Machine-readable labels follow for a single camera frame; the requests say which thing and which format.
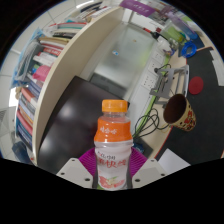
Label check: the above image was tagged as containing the floral patterned cup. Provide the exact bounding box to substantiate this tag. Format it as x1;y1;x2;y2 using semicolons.
162;93;197;132

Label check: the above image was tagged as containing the purple hanging banner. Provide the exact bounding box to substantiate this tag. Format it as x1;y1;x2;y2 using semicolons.
119;0;156;18

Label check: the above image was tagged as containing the black desk mat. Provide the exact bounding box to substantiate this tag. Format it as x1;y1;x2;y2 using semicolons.
154;46;224;166

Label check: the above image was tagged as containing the frosted glass partition panel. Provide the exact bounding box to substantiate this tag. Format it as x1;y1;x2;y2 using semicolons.
91;23;158;89

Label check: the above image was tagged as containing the white shelf with books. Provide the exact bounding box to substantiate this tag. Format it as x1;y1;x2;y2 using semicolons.
9;0;126;166

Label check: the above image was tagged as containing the orange-capped drink bottle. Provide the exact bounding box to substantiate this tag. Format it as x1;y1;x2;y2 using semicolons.
93;99;135;191

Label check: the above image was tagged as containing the black cable bundle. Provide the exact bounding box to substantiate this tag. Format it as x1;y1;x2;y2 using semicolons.
132;108;171;139

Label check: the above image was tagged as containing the small blue box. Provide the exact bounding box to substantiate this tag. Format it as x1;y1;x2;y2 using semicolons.
133;141;147;155

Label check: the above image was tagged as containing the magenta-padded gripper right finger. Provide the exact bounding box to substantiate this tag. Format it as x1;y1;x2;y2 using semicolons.
128;147;168;189

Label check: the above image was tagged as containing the grey metal laptop stand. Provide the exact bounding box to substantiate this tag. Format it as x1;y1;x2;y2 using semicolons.
148;64;190;108

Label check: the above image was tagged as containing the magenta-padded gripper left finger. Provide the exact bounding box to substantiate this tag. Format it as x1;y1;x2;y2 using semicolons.
56;147;99;190

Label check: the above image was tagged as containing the black computer monitor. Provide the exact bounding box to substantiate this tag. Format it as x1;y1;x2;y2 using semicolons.
37;75;134;175

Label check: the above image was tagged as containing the purple translucent water bottle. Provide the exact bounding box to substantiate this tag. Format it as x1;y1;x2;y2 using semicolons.
168;11;199;41

